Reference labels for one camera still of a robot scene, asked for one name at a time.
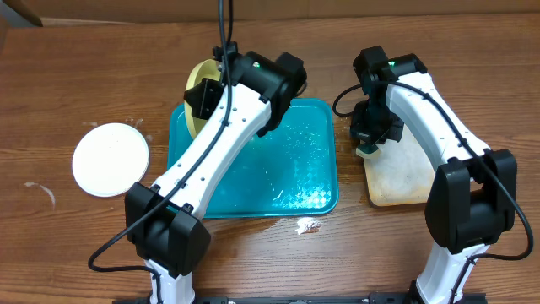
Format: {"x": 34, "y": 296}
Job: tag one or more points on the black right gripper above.
{"x": 363, "y": 132}

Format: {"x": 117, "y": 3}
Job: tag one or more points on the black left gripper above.
{"x": 209, "y": 92}

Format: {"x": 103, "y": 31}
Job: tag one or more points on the green and yellow sponge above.
{"x": 368, "y": 151}

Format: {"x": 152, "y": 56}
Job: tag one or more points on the white plate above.
{"x": 109, "y": 159}

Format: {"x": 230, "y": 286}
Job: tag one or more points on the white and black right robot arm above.
{"x": 471, "y": 201}

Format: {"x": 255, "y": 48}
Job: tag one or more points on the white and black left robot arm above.
{"x": 165, "y": 220}

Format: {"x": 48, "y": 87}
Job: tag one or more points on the teal plastic serving tray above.
{"x": 291, "y": 171}

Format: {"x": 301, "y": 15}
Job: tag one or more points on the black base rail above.
{"x": 373, "y": 298}

